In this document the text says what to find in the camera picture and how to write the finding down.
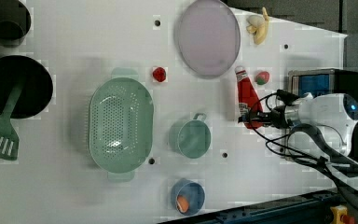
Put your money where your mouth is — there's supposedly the red ketchup bottle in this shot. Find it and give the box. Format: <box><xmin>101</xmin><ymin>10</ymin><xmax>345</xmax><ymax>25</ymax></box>
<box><xmin>235</xmin><ymin>66</ymin><xmax>263</xmax><ymax>129</ymax></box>

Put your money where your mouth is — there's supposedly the orange toy carrot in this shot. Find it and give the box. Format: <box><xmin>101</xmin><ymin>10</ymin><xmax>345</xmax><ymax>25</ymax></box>
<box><xmin>176</xmin><ymin>195</ymin><xmax>189</xmax><ymax>213</ymax></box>

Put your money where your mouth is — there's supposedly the green cup with handle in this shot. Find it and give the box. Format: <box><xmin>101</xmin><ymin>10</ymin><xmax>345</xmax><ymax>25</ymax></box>
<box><xmin>169</xmin><ymin>113</ymin><xmax>212</xmax><ymax>159</ymax></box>

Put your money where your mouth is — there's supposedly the green slotted spatula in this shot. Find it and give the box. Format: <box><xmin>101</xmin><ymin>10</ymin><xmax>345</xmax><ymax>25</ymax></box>
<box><xmin>0</xmin><ymin>78</ymin><xmax>25</xmax><ymax>161</ymax></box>

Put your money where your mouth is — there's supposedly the peeled toy banana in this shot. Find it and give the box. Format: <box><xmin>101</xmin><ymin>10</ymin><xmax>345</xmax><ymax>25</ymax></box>
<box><xmin>246</xmin><ymin>7</ymin><xmax>269</xmax><ymax>45</ymax></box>

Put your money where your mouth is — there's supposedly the grey round plate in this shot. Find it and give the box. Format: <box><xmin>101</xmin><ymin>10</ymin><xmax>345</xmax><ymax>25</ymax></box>
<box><xmin>175</xmin><ymin>0</ymin><xmax>241</xmax><ymax>77</ymax></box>

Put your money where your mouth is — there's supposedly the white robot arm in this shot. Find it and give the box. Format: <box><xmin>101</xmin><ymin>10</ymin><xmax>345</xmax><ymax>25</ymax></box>
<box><xmin>238</xmin><ymin>90</ymin><xmax>358</xmax><ymax>210</ymax></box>

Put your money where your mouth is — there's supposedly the small black cup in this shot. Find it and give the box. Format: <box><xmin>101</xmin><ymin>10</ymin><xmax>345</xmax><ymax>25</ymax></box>
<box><xmin>0</xmin><ymin>0</ymin><xmax>32</xmax><ymax>48</ymax></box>

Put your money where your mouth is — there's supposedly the large red toy strawberry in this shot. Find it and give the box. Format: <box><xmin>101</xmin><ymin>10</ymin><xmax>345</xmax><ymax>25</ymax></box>
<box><xmin>255</xmin><ymin>71</ymin><xmax>270</xmax><ymax>85</ymax></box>

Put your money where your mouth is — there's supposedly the blue bowl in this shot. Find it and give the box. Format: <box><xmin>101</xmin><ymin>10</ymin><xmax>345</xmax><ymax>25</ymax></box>
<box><xmin>171</xmin><ymin>178</ymin><xmax>205</xmax><ymax>216</ymax></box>

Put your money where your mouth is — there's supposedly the green perforated colander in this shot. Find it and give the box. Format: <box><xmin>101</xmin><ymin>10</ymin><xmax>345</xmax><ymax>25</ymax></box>
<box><xmin>89</xmin><ymin>67</ymin><xmax>154</xmax><ymax>182</ymax></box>

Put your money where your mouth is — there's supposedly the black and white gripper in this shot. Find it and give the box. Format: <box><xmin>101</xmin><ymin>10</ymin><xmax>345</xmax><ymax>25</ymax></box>
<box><xmin>238</xmin><ymin>105</ymin><xmax>293</xmax><ymax>129</ymax></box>

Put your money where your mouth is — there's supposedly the small red toy strawberry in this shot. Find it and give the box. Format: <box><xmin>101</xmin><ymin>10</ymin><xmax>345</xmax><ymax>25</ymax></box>
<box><xmin>152</xmin><ymin>67</ymin><xmax>167</xmax><ymax>82</ymax></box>

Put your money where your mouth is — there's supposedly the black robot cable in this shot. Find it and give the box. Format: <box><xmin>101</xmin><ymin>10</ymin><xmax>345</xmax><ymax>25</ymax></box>
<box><xmin>247</xmin><ymin>89</ymin><xmax>358</xmax><ymax>218</ymax></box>

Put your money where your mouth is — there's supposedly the yellow red emergency button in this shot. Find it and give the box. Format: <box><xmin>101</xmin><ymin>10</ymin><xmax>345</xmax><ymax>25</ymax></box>
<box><xmin>330</xmin><ymin>205</ymin><xmax>356</xmax><ymax>224</ymax></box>

